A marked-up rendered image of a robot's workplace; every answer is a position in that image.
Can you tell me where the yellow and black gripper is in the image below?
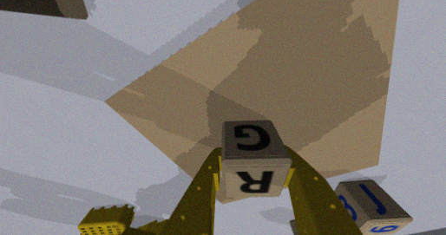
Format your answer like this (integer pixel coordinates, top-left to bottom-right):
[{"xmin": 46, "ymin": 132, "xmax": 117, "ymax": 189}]
[{"xmin": 159, "ymin": 146, "xmax": 363, "ymax": 235}]

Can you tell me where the tan flat mat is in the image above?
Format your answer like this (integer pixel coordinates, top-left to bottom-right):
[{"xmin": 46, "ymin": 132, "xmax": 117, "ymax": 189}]
[{"xmin": 104, "ymin": 0, "xmax": 399, "ymax": 179}]

